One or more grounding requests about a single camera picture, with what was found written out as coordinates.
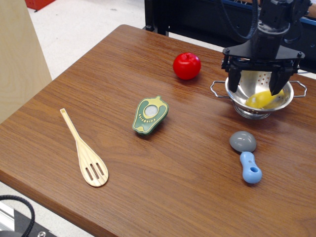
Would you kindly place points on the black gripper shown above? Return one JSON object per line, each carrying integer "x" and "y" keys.
{"x": 263, "y": 52}

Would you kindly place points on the yellow toy banana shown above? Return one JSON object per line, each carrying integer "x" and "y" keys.
{"x": 261, "y": 99}

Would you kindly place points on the robot base with rail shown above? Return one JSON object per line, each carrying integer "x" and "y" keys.
{"x": 15, "y": 224}

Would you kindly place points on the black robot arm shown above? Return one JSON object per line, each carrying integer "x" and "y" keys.
{"x": 271, "y": 12}

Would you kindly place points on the steel colander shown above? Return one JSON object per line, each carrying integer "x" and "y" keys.
{"x": 252, "y": 82}

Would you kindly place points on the grey blue ice cream scoop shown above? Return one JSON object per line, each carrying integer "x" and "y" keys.
{"x": 245, "y": 143}

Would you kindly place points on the red toy apple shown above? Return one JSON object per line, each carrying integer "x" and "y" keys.
{"x": 186, "y": 66}

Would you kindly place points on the green toy pepper half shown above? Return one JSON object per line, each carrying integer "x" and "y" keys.
{"x": 149, "y": 114}

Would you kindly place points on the wooden slotted spatula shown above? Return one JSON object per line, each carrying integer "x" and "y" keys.
{"x": 92, "y": 167}

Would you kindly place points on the red box on floor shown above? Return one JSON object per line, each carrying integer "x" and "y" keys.
{"x": 37, "y": 5}

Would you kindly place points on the light wooden panel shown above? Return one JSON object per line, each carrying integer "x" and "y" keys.
{"x": 23, "y": 68}

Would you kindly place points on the black metal frame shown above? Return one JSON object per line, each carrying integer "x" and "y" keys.
{"x": 200, "y": 20}

